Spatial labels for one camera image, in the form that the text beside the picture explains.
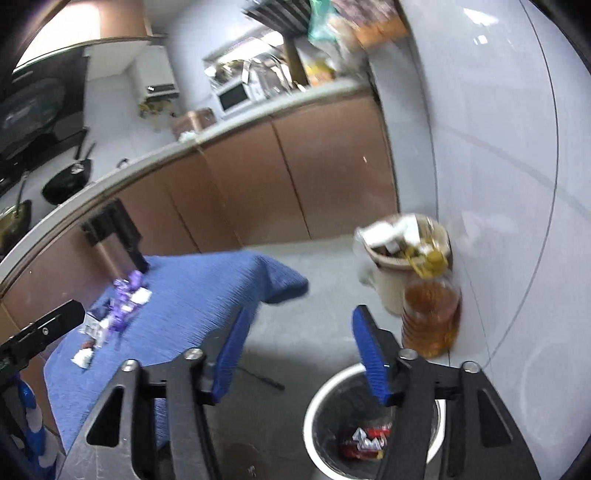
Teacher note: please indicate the green plastic bag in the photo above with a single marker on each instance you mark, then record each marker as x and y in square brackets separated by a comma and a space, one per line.
[321, 21]

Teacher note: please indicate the red snack wrapper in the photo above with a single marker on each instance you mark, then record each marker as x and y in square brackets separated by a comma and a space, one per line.
[355, 445]

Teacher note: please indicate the white crumpled paper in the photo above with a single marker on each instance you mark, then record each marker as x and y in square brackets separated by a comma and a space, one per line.
[83, 357]

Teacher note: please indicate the black range hood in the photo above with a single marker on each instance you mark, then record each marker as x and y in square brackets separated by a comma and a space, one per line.
[37, 110]

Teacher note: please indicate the copper coloured box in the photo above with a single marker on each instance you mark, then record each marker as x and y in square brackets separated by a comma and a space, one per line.
[194, 121]

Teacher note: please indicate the black frying pan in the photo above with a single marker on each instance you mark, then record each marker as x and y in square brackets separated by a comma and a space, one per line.
[64, 184]

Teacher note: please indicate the white round bin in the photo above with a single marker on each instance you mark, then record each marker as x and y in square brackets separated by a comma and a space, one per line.
[318, 415]

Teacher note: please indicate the cooking oil bottle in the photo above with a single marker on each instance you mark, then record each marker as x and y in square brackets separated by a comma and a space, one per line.
[429, 314]

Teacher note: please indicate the white paper scrap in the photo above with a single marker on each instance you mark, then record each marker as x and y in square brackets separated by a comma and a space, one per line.
[383, 230]

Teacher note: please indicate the steel electric kettle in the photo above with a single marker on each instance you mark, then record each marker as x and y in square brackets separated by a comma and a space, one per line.
[122, 230]

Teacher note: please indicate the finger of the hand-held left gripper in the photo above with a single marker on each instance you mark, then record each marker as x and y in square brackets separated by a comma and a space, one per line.
[48, 325]

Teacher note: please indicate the person's left hand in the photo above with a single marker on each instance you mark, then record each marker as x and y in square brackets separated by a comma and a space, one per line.
[30, 415]

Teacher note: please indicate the blue towel cloth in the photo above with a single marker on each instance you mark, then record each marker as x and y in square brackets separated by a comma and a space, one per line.
[194, 286]

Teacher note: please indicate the small purple wrapper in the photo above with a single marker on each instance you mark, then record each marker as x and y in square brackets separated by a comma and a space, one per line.
[121, 287]

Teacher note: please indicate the beige bin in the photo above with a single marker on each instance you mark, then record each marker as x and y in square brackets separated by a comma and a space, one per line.
[388, 286]

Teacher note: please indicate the silver white packet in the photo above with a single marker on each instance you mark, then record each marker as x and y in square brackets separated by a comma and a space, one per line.
[94, 330]

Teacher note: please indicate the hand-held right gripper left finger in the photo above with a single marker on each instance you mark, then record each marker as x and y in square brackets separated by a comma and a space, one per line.
[228, 355]

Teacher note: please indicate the brown kitchen cabinet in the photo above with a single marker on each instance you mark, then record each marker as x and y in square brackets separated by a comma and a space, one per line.
[300, 175]

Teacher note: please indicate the white water heater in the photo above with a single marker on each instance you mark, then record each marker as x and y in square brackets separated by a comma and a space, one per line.
[154, 76]

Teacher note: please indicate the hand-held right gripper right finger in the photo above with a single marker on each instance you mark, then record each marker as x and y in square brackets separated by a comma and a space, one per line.
[369, 355]

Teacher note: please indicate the white microwave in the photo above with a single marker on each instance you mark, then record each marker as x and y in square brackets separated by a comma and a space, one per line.
[233, 95]

